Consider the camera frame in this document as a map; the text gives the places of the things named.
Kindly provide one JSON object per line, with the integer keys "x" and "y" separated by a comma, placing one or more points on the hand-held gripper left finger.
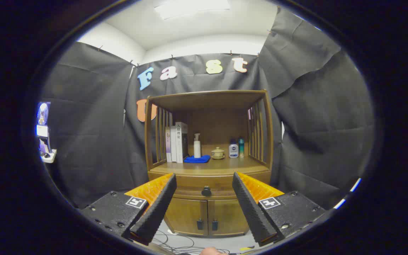
{"x": 156, "y": 212}

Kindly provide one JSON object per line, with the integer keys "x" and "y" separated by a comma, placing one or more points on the white bottle with blue cap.
{"x": 233, "y": 150}

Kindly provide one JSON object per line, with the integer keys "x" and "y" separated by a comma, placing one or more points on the wooden cabinet door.
{"x": 230, "y": 216}
{"x": 184, "y": 214}

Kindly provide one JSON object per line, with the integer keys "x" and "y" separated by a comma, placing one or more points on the lit display screen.
{"x": 43, "y": 120}

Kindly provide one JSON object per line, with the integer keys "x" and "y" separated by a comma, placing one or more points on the yellow floor tape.
{"x": 246, "y": 248}

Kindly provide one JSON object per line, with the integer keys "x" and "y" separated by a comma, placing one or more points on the ceiling light panel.
{"x": 193, "y": 9}

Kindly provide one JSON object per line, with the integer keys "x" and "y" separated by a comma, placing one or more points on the teal bottle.
{"x": 241, "y": 148}

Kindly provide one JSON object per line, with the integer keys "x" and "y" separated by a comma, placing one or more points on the wooden drawer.
{"x": 197, "y": 182}

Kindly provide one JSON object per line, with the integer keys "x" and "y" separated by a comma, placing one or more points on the wooden countertop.
{"x": 232, "y": 164}

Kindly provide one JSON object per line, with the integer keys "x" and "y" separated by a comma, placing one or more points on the wooden cabinet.
{"x": 221, "y": 124}

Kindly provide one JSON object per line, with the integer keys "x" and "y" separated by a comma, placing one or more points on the pale purple book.
{"x": 168, "y": 145}

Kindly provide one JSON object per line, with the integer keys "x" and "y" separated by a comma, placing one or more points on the white pump bottle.
{"x": 197, "y": 148}

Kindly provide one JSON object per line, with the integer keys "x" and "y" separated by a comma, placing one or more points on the white and black book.
{"x": 181, "y": 141}

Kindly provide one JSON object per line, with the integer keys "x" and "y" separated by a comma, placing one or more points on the beige lidded ceramic cup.
{"x": 217, "y": 153}

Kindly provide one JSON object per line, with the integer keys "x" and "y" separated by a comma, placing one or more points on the black drawer knob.
{"x": 206, "y": 191}

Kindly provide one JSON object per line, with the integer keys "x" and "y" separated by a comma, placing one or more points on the blue cloth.
{"x": 197, "y": 159}

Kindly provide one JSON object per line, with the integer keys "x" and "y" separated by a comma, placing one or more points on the white wall shelf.
{"x": 50, "y": 156}

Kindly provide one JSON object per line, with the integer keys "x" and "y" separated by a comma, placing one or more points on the thin white book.
{"x": 173, "y": 145}

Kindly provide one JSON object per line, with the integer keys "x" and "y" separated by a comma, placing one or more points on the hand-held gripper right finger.
{"x": 251, "y": 212}

